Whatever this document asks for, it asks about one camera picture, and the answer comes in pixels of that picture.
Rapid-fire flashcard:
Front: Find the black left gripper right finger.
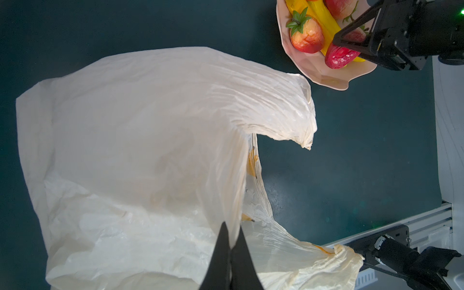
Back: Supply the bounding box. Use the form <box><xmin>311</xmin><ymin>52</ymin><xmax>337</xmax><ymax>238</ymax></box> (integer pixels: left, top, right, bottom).
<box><xmin>230</xmin><ymin>228</ymin><xmax>263</xmax><ymax>290</ymax></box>

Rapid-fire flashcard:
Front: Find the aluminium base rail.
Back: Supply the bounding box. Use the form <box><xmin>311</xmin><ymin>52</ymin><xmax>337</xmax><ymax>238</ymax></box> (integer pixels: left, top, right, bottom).
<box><xmin>325</xmin><ymin>202</ymin><xmax>454</xmax><ymax>251</ymax></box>

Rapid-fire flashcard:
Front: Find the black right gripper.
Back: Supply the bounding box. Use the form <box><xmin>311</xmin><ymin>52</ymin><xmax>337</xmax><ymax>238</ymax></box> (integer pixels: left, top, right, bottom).
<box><xmin>333</xmin><ymin>1</ymin><xmax>464</xmax><ymax>71</ymax></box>

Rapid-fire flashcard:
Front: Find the pink scalloped fruit plate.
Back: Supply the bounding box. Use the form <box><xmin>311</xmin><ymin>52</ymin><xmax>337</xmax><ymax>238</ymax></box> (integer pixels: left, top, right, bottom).
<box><xmin>276</xmin><ymin>1</ymin><xmax>377</xmax><ymax>91</ymax></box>

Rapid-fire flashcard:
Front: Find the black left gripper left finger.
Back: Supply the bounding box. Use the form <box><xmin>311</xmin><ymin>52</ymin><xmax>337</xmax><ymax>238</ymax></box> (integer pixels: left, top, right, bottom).
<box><xmin>199</xmin><ymin>222</ymin><xmax>232</xmax><ymax>290</ymax></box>

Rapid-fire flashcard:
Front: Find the white slotted cable duct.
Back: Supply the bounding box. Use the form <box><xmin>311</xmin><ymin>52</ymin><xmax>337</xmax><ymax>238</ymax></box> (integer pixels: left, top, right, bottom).
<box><xmin>354</xmin><ymin>268</ymin><xmax>378</xmax><ymax>290</ymax></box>

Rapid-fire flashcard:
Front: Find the yellow banana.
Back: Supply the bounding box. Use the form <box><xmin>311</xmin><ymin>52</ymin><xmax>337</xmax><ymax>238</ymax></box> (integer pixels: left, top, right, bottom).
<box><xmin>286</xmin><ymin>1</ymin><xmax>364</xmax><ymax>61</ymax></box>

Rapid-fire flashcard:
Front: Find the red strawberry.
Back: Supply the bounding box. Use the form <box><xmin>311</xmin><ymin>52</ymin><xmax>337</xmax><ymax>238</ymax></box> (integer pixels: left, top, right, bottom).
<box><xmin>286</xmin><ymin>7</ymin><xmax>325</xmax><ymax>54</ymax></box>

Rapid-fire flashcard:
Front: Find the red peach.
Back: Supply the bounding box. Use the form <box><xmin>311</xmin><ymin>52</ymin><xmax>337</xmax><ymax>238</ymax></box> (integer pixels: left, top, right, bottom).
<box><xmin>324</xmin><ymin>0</ymin><xmax>358</xmax><ymax>20</ymax></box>

